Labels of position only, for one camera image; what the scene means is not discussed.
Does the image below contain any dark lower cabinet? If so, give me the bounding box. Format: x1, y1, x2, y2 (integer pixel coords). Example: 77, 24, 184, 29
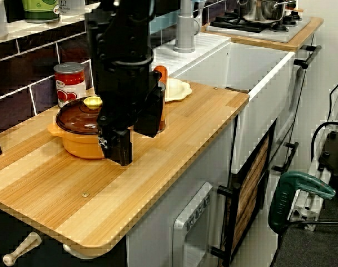
0, 204, 128, 267

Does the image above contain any green clamp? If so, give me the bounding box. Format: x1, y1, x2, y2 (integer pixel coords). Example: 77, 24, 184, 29
268, 170, 337, 237

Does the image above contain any orange toy pot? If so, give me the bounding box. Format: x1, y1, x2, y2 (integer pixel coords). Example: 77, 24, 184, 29
47, 123, 107, 160

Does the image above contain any white kitchen cabinet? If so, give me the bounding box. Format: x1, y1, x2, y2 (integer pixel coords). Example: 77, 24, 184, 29
126, 115, 238, 267

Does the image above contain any cream cabinet peg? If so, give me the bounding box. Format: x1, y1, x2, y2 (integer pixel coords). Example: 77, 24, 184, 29
2, 231, 43, 267

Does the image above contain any black framed wooden door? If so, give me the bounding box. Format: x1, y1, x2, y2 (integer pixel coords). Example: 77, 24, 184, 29
209, 118, 279, 267

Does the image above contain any cream cabinet handle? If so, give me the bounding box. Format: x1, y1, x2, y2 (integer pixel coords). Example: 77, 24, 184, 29
62, 242, 106, 260

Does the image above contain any thin black cable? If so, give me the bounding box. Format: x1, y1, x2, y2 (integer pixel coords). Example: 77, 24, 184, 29
277, 220, 338, 267

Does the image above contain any grey toy faucet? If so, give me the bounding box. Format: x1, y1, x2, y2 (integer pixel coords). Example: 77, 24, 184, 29
173, 0, 201, 54

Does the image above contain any grey toy stove hob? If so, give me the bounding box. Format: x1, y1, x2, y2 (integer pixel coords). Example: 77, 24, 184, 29
205, 11, 312, 43

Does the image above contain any brown lid yellow knob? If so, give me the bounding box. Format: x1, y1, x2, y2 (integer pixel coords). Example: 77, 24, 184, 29
54, 96, 103, 134

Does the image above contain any red toy sausage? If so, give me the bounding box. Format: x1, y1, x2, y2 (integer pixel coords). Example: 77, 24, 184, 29
153, 65, 169, 84

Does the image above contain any black oven handle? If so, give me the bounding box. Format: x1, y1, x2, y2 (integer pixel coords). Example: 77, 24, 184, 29
271, 141, 300, 172
293, 43, 323, 70

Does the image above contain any green labelled can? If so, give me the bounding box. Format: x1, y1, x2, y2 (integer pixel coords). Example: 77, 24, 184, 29
21, 0, 61, 24

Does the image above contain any steel cooking pot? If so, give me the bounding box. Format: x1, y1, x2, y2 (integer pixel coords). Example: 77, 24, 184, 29
237, 0, 297, 24

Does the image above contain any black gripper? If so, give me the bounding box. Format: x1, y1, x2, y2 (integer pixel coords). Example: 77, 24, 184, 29
92, 60, 166, 167

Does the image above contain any orange sauce jar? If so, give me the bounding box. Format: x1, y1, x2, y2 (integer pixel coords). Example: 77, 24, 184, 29
157, 82, 167, 132

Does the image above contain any white toy sink unit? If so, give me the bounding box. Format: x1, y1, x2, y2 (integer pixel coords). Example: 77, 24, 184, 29
152, 31, 297, 175

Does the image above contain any cream scalloped plate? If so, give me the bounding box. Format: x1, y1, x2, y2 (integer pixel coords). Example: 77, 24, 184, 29
165, 77, 193, 103

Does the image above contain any grey toy appliance panel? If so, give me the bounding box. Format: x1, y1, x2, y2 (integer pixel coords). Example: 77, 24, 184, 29
172, 181, 215, 267

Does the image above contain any black burner grate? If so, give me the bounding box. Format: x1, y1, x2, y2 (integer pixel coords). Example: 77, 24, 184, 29
210, 11, 271, 33

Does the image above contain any red tomato can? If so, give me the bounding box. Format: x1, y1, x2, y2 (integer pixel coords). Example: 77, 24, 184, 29
53, 61, 87, 109

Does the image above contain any black box device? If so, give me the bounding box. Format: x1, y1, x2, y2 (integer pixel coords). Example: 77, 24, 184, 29
317, 130, 338, 185

